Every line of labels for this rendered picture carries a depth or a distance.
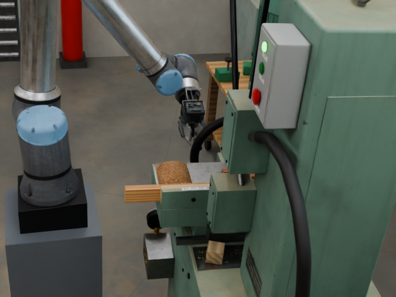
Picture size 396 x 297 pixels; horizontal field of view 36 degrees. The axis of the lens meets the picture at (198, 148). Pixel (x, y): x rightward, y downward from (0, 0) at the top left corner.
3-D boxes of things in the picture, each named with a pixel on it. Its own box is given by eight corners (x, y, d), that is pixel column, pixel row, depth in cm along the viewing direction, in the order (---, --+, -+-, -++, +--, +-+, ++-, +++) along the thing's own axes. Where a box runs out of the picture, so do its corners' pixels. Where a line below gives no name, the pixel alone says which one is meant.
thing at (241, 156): (255, 149, 134) (264, 88, 126) (266, 173, 126) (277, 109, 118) (217, 151, 132) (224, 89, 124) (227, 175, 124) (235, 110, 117)
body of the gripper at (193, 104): (183, 114, 197) (178, 86, 205) (180, 130, 204) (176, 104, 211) (206, 113, 199) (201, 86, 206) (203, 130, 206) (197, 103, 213)
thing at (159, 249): (168, 250, 194) (169, 231, 190) (173, 277, 184) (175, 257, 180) (141, 252, 193) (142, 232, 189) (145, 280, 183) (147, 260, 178)
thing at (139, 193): (329, 189, 167) (332, 177, 165) (332, 193, 166) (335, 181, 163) (124, 198, 156) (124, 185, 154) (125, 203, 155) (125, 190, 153)
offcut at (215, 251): (207, 251, 157) (208, 240, 155) (223, 254, 156) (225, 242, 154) (205, 262, 153) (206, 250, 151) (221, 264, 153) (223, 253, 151)
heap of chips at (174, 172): (186, 164, 172) (187, 152, 170) (195, 193, 161) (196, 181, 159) (154, 165, 171) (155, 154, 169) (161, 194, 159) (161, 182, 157)
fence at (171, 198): (379, 195, 166) (383, 179, 163) (382, 199, 165) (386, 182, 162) (160, 206, 155) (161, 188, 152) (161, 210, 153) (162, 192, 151)
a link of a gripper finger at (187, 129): (188, 139, 193) (184, 116, 199) (185, 150, 198) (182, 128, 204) (197, 139, 194) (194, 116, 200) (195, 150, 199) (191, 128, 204)
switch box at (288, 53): (280, 102, 116) (293, 22, 108) (296, 129, 108) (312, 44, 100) (249, 103, 115) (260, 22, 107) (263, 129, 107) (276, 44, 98)
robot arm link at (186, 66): (162, 65, 220) (186, 73, 225) (166, 91, 212) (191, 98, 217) (175, 48, 214) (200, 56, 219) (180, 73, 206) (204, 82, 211)
